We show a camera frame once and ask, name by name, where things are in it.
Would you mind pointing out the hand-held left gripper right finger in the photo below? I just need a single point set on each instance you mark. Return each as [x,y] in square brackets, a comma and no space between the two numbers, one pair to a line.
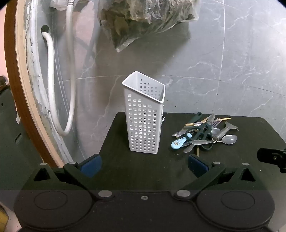
[196,166]

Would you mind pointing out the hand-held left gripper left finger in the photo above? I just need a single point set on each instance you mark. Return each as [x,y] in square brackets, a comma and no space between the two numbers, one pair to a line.
[91,166]

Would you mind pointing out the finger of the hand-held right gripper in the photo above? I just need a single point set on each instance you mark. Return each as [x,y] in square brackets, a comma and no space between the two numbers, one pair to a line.
[268,156]

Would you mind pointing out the wooden chopstick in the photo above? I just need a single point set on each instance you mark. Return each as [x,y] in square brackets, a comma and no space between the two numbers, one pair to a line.
[224,119]
[197,151]

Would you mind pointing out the silver table knife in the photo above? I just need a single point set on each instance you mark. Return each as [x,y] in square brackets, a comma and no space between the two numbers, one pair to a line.
[188,149]

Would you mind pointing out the small silver spoon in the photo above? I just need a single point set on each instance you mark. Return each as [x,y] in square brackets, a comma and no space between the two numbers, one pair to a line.
[215,131]

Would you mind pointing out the metal peeler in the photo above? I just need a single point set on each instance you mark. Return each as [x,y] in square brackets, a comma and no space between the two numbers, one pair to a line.
[221,133]

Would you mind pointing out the large silver spoon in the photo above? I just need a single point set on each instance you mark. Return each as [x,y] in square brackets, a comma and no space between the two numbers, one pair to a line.
[230,139]

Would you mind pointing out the white perforated utensil holder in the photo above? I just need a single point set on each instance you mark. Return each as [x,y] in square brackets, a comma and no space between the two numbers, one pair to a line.
[143,125]

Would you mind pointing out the dark cabinet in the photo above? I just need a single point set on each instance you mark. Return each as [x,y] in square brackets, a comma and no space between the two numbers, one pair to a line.
[13,133]

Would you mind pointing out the plastic bag of dried leaves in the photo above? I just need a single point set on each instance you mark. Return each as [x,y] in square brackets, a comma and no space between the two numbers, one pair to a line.
[143,15]

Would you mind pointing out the brown wooden frame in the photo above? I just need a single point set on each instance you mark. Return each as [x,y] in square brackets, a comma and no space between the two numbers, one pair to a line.
[13,67]

